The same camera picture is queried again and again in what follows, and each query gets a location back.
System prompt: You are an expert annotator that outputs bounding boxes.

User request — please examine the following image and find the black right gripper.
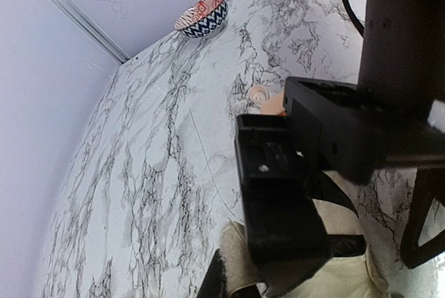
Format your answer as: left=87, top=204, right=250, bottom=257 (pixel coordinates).
left=234, top=77, right=444, bottom=270

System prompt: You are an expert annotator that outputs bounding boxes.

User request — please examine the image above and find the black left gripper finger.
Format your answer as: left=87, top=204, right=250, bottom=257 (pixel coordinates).
left=197, top=249, right=226, bottom=298

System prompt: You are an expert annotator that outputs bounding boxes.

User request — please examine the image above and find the beige and black umbrella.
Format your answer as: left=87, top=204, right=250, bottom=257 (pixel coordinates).
left=219, top=84, right=392, bottom=298

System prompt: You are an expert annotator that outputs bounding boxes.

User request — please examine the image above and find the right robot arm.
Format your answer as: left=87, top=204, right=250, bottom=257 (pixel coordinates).
left=235, top=0, right=444, bottom=268

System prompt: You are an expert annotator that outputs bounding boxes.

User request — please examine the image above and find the right aluminium frame post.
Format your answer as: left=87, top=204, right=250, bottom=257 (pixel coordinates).
left=50, top=0, right=130, bottom=64

